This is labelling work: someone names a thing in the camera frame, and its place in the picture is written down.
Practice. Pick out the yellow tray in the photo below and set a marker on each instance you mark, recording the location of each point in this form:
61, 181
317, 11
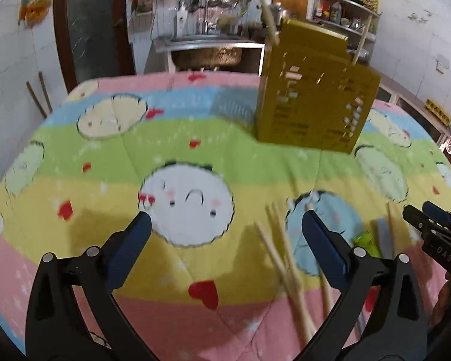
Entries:
438, 109

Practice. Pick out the yellow wall poster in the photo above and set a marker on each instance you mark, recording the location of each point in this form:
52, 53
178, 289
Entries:
370, 0

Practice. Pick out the white kitchen counter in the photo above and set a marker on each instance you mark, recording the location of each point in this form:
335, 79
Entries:
409, 99

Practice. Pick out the person's right hand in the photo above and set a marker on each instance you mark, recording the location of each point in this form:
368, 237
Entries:
447, 301

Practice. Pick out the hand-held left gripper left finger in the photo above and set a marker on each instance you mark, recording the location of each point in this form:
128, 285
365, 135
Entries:
133, 238

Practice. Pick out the brown wooden door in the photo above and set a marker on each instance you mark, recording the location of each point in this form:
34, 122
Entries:
94, 26

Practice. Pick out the steel kitchen sink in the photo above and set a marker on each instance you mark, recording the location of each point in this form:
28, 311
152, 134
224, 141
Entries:
206, 42

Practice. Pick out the green plastic item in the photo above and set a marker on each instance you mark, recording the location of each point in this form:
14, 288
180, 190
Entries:
365, 242

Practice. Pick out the orange plastic bag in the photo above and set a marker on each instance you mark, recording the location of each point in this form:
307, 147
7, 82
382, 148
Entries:
34, 5

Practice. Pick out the yellow perforated utensil holder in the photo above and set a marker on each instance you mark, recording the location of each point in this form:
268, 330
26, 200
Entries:
315, 90

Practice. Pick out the woven basket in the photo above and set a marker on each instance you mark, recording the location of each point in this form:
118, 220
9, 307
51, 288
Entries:
210, 55

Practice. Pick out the printed striped blanket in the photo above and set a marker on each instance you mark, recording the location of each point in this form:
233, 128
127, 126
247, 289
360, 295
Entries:
142, 146

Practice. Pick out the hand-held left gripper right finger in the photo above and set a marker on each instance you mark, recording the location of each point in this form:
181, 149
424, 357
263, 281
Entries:
323, 248

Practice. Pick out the wooden stick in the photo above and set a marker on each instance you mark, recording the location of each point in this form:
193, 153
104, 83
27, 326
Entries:
45, 90
35, 96

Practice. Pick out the wooden chopstick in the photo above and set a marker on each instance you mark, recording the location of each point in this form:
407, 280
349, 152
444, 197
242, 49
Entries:
363, 39
285, 240
282, 270
268, 17
394, 222

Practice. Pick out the white bottle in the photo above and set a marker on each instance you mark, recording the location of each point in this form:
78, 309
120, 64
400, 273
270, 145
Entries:
181, 22

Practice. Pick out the white wall socket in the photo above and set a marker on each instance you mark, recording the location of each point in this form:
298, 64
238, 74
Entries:
442, 64

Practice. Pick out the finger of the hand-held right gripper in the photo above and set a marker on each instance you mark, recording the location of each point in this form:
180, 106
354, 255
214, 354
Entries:
438, 212
421, 223

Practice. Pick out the kitchen wall shelf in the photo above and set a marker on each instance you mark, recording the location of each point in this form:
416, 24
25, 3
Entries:
342, 11

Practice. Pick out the steel cooking pot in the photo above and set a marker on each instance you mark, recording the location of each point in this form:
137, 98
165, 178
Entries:
276, 13

